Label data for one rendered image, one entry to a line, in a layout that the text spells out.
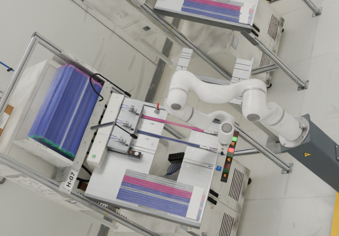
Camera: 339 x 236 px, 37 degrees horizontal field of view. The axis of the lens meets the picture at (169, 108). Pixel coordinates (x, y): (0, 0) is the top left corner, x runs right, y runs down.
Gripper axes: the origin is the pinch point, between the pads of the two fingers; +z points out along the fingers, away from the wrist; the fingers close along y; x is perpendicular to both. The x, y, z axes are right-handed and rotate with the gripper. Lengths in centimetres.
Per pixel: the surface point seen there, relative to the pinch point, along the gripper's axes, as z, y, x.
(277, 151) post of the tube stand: 64, 38, -36
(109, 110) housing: -5, 6, 75
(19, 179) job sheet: 3, -50, 115
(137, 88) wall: 174, 121, 110
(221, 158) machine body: 48, 15, 2
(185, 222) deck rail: 2.0, -48.7, 10.5
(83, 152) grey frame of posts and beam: -8, -26, 80
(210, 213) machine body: 50, -26, 0
